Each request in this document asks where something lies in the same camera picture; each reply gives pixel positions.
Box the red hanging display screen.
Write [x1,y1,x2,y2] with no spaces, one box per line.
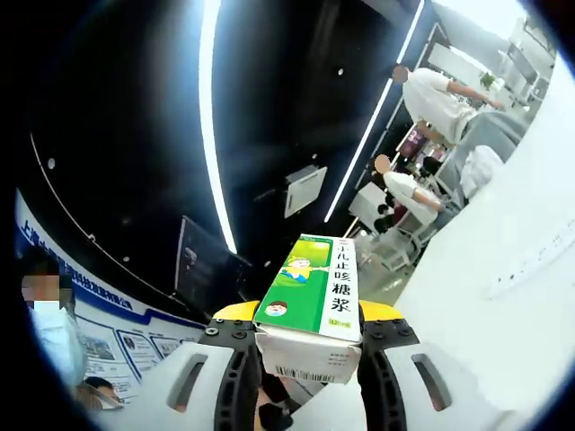
[401,127,429,159]

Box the dark hanging screen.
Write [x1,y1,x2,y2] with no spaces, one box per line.
[173,216,242,309]

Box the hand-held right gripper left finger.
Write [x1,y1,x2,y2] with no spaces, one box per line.
[129,300,265,431]

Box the blue white wall poster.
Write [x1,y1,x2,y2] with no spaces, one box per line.
[13,188,210,405]

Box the white plastic bag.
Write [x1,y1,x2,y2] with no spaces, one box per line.
[459,144,505,199]

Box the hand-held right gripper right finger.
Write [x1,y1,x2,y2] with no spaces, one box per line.
[357,299,509,431]

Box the grey jacket on chair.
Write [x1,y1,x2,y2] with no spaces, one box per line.
[442,110,530,203]

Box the ceiling light strip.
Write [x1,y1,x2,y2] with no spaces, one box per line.
[323,0,426,224]
[197,0,240,255]

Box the white power strip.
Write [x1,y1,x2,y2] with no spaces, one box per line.
[487,215,575,301]

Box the person in face mask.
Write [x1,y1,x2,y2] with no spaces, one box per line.
[20,258,90,390]

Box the white office chair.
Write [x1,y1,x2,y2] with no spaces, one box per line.
[371,215,433,271]

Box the ceiling air conditioner vent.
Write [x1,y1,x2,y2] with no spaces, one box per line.
[284,165,330,220]

